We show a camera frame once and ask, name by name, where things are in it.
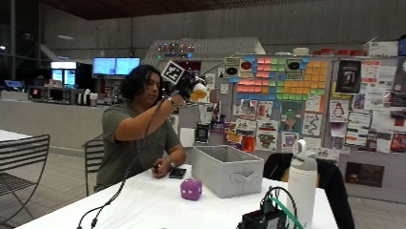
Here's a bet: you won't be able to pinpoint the yellow and white soft toy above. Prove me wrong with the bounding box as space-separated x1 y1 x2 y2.
190 81 211 103

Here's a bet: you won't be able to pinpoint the black smartphone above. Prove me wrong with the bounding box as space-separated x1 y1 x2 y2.
168 167 188 179

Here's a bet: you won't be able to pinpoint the white marker cube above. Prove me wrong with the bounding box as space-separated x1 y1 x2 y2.
160 59 187 86

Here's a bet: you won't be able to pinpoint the purple plush dice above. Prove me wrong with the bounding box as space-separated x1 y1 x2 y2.
179 177 204 201

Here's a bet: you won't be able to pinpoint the person in green t-shirt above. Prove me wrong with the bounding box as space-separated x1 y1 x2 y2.
95 64 188 193

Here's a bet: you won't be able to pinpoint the white stand-up card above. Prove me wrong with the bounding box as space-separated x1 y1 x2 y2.
179 127 198 148

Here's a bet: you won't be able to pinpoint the black slatted metal chair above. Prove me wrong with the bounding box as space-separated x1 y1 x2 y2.
82 134 106 198
0 134 52 225

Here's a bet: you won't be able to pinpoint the black stand-up card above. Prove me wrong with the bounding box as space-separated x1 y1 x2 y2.
195 122 211 144

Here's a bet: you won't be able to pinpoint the grey fabric storage box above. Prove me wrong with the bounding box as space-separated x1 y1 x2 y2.
191 144 265 199

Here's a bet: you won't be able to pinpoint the patch of coloured sticky notes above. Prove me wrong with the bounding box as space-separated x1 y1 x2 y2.
230 55 332 102

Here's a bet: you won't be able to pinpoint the black electronics box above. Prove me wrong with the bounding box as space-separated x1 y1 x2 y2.
236 208 289 229

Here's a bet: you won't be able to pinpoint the lit drinks fridge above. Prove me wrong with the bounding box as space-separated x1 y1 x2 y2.
50 60 80 90

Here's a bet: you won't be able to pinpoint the counter appliance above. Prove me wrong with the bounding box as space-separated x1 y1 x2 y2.
27 85 86 105

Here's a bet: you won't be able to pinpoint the white water bottle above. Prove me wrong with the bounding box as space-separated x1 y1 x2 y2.
285 138 319 229

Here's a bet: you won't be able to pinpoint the black portrait poster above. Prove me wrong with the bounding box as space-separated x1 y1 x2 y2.
336 59 364 95

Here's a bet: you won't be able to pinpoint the cluster of paper posters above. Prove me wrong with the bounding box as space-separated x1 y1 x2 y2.
198 57 406 161

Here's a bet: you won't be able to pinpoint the white cardboard box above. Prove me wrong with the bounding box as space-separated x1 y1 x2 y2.
367 37 400 58

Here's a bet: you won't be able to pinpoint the dark rectangular sign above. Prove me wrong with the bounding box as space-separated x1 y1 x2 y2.
344 161 387 188

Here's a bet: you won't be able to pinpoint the grey notice board partition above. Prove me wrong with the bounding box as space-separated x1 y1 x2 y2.
176 52 406 204

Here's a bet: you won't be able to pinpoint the black glove cable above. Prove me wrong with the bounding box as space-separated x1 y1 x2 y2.
75 94 171 229

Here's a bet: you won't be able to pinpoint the string of coloured lights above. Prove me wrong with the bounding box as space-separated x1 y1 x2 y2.
156 40 198 60

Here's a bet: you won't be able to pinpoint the blue wall screen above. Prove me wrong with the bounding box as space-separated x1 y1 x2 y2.
92 57 119 76
115 56 143 76

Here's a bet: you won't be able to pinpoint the black looped cable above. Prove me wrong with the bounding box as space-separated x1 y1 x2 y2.
257 185 300 225

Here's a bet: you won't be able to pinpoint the green cable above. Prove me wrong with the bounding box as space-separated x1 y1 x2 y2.
268 196 305 229

